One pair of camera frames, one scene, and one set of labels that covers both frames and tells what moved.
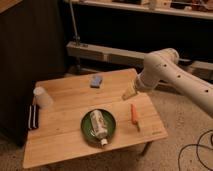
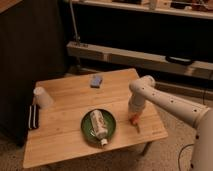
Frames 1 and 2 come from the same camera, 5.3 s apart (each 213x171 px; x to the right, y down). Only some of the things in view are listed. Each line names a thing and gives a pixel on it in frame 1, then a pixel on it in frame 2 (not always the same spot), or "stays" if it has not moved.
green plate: x=88 y=132 stays
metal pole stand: x=76 y=38 stays
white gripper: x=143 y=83 → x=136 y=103
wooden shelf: x=188 y=8 stays
